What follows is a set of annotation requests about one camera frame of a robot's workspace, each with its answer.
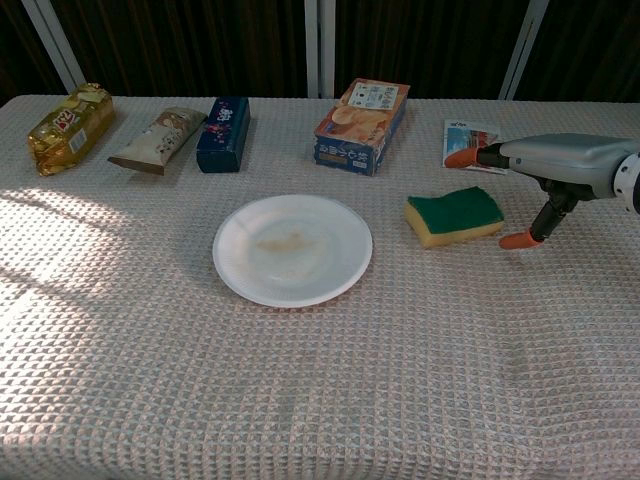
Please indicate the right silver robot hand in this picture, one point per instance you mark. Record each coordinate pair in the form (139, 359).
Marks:
(560, 157)

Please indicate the green yellow sponge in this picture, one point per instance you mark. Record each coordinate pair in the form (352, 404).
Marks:
(457, 212)

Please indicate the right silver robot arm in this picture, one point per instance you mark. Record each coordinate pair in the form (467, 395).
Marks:
(631, 182)

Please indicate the white paper plate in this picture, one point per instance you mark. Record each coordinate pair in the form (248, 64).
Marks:
(292, 250)

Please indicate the small printed packet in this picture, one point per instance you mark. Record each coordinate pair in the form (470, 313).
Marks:
(470, 137)

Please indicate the blue orange cookie box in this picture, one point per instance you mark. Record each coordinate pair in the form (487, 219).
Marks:
(362, 127)

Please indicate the dark blue narrow box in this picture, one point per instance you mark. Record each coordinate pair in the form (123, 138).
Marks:
(224, 134)

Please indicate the woven beige tablecloth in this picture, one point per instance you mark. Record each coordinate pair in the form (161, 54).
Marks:
(300, 375)

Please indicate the beige snack bag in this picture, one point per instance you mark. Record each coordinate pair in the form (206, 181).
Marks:
(159, 139)

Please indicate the gold snack bag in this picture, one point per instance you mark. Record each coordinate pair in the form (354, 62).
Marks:
(70, 131)

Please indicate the white metal frame post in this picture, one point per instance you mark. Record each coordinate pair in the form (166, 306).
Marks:
(52, 45)
(522, 47)
(320, 47)

